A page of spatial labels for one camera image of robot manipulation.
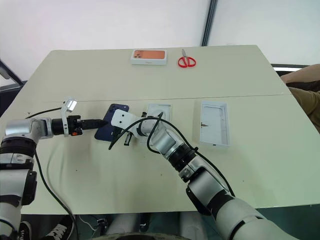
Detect dark vertical pole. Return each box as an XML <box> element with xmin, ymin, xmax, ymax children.
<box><xmin>200</xmin><ymin>0</ymin><xmax>219</xmax><ymax>47</ymax></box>

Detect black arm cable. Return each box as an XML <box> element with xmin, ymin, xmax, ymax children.
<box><xmin>108</xmin><ymin>111</ymin><xmax>236</xmax><ymax>198</ymax></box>
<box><xmin>24</xmin><ymin>106</ymin><xmax>78</xmax><ymax>240</ymax></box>

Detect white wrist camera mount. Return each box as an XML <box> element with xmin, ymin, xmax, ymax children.
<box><xmin>60</xmin><ymin>96</ymin><xmax>78</xmax><ymax>138</ymax></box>
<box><xmin>110</xmin><ymin>109</ymin><xmax>141</xmax><ymax>131</ymax></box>

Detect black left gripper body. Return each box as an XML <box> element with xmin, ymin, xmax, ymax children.
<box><xmin>66</xmin><ymin>115</ymin><xmax>84</xmax><ymax>137</ymax></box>

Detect black flat bar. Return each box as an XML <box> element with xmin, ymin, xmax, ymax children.
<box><xmin>270</xmin><ymin>63</ymin><xmax>309</xmax><ymax>77</ymax></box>

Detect red handled scissors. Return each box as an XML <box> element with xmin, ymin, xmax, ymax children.
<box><xmin>177</xmin><ymin>48</ymin><xmax>197</xmax><ymax>69</ymax></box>

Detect white phone box lid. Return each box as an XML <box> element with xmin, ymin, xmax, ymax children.
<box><xmin>199</xmin><ymin>100</ymin><xmax>231</xmax><ymax>150</ymax></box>

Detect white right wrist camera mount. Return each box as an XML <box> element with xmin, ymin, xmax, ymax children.
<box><xmin>110</xmin><ymin>109</ymin><xmax>141</xmax><ymax>131</ymax></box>

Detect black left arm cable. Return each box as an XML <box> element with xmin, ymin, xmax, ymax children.
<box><xmin>24</xmin><ymin>106</ymin><xmax>78</xmax><ymax>240</ymax></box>

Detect dark blue smartphone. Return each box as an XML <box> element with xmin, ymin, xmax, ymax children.
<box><xmin>94</xmin><ymin>103</ymin><xmax>130</xmax><ymax>143</ymax></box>

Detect white phone box base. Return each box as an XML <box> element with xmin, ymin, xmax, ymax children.
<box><xmin>139</xmin><ymin>103</ymin><xmax>173</xmax><ymax>145</ymax></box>

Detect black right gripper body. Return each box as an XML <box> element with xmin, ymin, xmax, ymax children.
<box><xmin>112</xmin><ymin>126</ymin><xmax>133</xmax><ymax>146</ymax></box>

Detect black white sneaker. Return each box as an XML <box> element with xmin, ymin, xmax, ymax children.
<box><xmin>40</xmin><ymin>214</ymin><xmax>76</xmax><ymax>240</ymax></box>
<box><xmin>18</xmin><ymin>220</ymin><xmax>34</xmax><ymax>240</ymax></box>

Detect dark metal frame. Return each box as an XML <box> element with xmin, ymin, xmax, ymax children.
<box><xmin>0</xmin><ymin>58</ymin><xmax>29</xmax><ymax>118</ymax></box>

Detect person in brown clothing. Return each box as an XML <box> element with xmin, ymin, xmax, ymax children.
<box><xmin>279</xmin><ymin>64</ymin><xmax>320</xmax><ymax>135</ymax></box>

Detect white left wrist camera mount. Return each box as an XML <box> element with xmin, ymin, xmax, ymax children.
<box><xmin>60</xmin><ymin>96</ymin><xmax>78</xmax><ymax>138</ymax></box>

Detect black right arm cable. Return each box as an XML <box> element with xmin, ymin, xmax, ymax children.
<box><xmin>108</xmin><ymin>111</ymin><xmax>236</xmax><ymax>198</ymax></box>

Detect orange printed phone box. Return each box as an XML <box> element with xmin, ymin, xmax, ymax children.
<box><xmin>130</xmin><ymin>49</ymin><xmax>168</xmax><ymax>67</ymax></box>

